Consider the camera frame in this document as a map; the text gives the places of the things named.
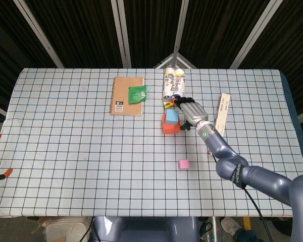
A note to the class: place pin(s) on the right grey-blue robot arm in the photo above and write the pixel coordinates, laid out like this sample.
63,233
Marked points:
262,176

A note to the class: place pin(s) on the white plastic bin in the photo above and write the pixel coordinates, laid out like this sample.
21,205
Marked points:
68,229

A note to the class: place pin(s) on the white sneaker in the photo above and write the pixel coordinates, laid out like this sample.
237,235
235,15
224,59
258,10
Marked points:
231,227

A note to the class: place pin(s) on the wooden ruler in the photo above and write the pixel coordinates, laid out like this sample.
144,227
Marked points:
223,111

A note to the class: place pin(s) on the dark trouser leg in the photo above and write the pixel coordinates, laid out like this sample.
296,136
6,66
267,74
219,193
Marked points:
245,235

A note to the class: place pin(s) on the grey-blue robot torso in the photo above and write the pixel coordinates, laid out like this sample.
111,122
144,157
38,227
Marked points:
146,229

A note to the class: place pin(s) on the plastic-wrapped tape roll pack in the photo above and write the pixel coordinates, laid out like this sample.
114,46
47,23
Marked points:
173,83

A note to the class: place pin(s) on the green foil sachet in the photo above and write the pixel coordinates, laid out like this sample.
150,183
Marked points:
137,94

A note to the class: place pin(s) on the dark pleated screen fabric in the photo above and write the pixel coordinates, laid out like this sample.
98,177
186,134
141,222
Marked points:
86,25

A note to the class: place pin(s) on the white triangular screen foot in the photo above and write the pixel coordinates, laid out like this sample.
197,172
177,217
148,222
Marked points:
164,61

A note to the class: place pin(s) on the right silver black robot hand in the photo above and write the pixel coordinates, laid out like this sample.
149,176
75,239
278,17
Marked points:
194,112

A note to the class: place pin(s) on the large orange foam cube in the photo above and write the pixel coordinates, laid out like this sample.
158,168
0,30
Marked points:
169,129

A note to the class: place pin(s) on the kraft spiral notebook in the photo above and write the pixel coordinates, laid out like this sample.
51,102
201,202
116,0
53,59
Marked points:
126,95

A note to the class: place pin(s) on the small pink foam cube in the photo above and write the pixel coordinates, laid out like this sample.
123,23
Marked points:
184,164

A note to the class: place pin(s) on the medium blue foam cube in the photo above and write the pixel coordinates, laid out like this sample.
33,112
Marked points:
172,116

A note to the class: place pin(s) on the checkered light blue tablecloth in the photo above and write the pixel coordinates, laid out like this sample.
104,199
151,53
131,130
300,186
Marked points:
65,151

